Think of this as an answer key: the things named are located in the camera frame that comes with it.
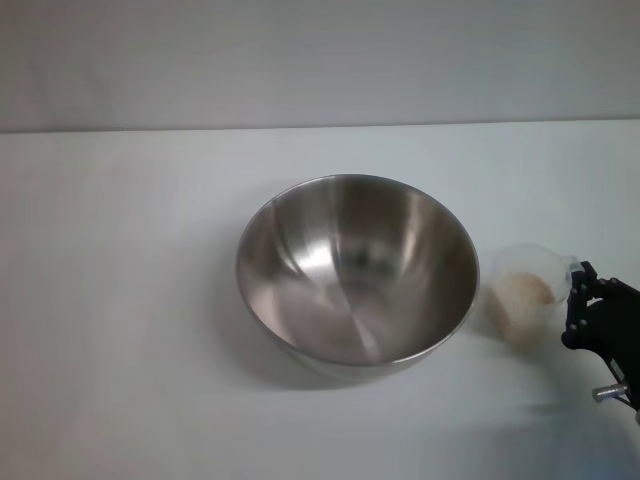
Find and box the stainless steel mixing bowl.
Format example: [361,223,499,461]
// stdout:
[234,173,481,384]

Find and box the clear plastic measuring cup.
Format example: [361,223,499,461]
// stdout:
[485,243,584,346]

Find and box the white uncooked rice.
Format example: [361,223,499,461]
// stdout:
[491,272,557,345]

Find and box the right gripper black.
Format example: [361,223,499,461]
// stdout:
[560,260,640,401]

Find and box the black cable with silver plug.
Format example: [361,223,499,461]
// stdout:
[592,383,640,415]

